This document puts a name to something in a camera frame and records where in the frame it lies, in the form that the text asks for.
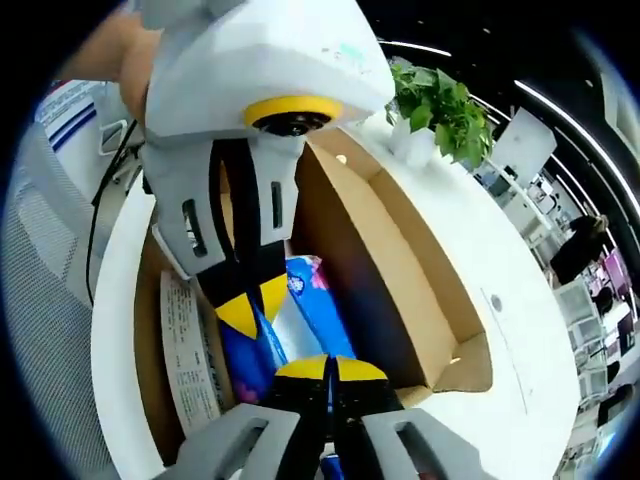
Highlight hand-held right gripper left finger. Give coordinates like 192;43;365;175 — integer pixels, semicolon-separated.
164;354;332;480

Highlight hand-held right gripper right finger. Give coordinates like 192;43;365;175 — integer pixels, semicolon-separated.
332;354;496;480

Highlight blue floral soft packet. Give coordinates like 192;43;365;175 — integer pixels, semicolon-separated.
219;253;359;480

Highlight brown cardboard shoe box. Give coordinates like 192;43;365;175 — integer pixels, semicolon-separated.
133;127;494;467

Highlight person's left hand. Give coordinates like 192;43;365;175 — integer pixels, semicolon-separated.
118;27;164;129

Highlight white printed packet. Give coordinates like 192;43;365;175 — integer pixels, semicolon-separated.
159;269;224;437

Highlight white plant pot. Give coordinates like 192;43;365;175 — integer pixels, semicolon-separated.
389;117;437;169

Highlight grey mesh office chair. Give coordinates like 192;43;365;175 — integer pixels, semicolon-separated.
0;124;122;480

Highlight green leafy plant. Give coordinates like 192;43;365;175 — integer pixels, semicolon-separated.
384;62;497;171

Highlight purple display screen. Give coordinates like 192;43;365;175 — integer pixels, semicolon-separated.
602;248;632;297

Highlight curved ceiling light strip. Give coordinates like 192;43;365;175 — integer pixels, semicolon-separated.
513;78;640;202

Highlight black cable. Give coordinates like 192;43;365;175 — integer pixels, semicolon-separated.
84;119;142;307

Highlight blue white wall poster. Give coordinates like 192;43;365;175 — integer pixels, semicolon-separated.
33;79;109;152

